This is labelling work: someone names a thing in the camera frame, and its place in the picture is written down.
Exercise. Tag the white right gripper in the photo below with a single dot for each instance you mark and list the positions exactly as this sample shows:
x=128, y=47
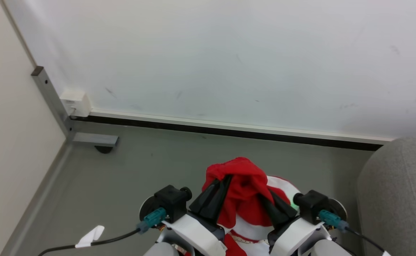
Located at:
x=293, y=234

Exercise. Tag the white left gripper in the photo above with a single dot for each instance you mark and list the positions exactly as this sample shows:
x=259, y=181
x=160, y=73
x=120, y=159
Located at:
x=200, y=233

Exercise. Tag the red and white garment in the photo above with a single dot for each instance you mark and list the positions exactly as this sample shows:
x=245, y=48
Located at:
x=245, y=185

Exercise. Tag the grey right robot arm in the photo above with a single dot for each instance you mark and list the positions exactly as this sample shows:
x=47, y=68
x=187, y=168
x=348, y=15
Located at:
x=323, y=249

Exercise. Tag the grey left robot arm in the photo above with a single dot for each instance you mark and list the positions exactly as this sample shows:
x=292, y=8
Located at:
x=159, y=250

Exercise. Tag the black round caster foot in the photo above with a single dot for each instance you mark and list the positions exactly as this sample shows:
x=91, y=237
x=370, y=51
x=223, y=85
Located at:
x=104, y=149

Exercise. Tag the grey fabric sofa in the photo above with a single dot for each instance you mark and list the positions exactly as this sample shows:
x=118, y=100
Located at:
x=400, y=199

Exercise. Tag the grey metal foot bar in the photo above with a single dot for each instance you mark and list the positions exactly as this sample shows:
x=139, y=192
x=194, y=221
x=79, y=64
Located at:
x=95, y=139

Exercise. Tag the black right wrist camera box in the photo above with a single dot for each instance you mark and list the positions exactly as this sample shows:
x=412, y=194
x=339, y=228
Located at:
x=311, y=206

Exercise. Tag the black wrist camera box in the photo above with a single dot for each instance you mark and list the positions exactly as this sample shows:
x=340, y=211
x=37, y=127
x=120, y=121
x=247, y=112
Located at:
x=172, y=201
x=311, y=206

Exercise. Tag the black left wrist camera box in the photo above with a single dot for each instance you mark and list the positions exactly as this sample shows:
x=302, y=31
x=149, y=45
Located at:
x=172, y=201

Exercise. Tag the white wall base strip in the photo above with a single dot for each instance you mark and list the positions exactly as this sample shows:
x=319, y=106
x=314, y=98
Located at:
x=229, y=124

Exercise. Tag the white wall socket box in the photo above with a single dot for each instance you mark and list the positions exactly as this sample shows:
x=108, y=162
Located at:
x=76, y=103

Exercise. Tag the grey metal frame post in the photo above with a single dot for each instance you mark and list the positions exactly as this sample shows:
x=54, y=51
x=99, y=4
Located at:
x=51, y=99

